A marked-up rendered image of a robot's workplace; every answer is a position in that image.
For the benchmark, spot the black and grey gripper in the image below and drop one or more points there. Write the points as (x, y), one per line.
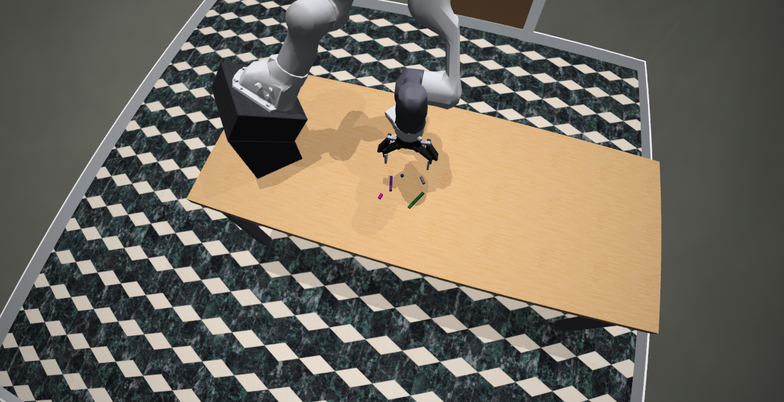
(428, 151)

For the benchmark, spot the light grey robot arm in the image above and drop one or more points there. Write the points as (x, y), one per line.
(274, 84)

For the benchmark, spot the green rod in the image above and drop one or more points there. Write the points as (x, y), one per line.
(417, 198)

